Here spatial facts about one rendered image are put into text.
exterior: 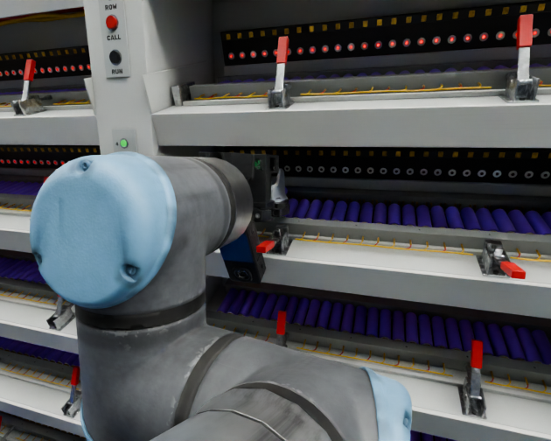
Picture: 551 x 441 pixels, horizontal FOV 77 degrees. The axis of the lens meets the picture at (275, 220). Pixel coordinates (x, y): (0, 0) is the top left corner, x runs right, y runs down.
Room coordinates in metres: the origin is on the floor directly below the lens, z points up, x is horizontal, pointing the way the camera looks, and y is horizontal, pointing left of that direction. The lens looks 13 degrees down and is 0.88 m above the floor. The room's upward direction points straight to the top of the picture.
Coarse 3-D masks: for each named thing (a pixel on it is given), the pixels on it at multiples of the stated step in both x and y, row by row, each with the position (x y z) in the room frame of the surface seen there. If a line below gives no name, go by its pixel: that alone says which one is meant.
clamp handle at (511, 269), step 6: (498, 252) 0.38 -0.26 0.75; (492, 258) 0.38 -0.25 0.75; (498, 258) 0.37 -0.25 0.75; (504, 258) 0.37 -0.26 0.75; (504, 264) 0.34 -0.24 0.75; (510, 264) 0.34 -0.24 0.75; (504, 270) 0.34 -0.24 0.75; (510, 270) 0.32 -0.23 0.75; (516, 270) 0.32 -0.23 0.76; (522, 270) 0.32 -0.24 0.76; (516, 276) 0.32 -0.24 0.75; (522, 276) 0.31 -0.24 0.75
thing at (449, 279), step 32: (480, 192) 0.53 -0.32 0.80; (512, 192) 0.52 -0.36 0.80; (544, 192) 0.51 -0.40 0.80; (288, 256) 0.45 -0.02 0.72; (320, 256) 0.44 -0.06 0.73; (352, 256) 0.44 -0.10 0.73; (384, 256) 0.43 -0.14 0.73; (416, 256) 0.43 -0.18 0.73; (448, 256) 0.42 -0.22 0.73; (320, 288) 0.44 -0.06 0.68; (352, 288) 0.42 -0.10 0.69; (384, 288) 0.41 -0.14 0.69; (416, 288) 0.40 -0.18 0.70; (448, 288) 0.39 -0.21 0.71; (480, 288) 0.38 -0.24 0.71; (512, 288) 0.36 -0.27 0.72; (544, 288) 0.35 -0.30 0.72
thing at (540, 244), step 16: (256, 224) 0.51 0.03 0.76; (272, 224) 0.50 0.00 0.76; (288, 224) 0.49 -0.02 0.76; (304, 224) 0.48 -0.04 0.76; (320, 224) 0.48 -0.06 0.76; (336, 224) 0.48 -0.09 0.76; (352, 224) 0.47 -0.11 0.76; (368, 224) 0.47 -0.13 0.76; (384, 224) 0.47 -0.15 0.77; (304, 240) 0.47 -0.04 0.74; (368, 240) 0.46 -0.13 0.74; (384, 240) 0.45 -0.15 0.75; (400, 240) 0.45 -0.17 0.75; (416, 240) 0.44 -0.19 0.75; (432, 240) 0.43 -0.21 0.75; (448, 240) 0.43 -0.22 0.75; (464, 240) 0.42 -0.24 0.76; (480, 240) 0.42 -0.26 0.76; (496, 240) 0.41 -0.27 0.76; (512, 240) 0.41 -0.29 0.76; (528, 240) 0.40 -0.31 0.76; (544, 240) 0.40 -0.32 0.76; (512, 256) 0.39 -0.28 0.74
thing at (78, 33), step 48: (240, 0) 0.68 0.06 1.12; (288, 0) 0.65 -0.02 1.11; (336, 0) 0.63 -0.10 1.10; (384, 0) 0.60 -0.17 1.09; (432, 0) 0.58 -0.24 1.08; (480, 0) 0.56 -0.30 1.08; (528, 0) 0.54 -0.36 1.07; (0, 48) 0.85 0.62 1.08; (48, 48) 0.81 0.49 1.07; (0, 144) 0.87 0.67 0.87
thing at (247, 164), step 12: (204, 156) 0.36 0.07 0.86; (216, 156) 0.36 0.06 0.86; (228, 156) 0.35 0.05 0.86; (240, 156) 0.37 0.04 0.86; (252, 156) 0.41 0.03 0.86; (264, 156) 0.40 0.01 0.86; (276, 156) 0.44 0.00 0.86; (240, 168) 0.37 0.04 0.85; (252, 168) 0.41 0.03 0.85; (264, 168) 0.40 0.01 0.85; (276, 168) 0.44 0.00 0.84; (252, 180) 0.41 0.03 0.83; (264, 180) 0.40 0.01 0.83; (252, 192) 0.41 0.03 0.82; (264, 192) 0.40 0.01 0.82; (264, 204) 0.40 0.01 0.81; (264, 216) 0.41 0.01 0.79
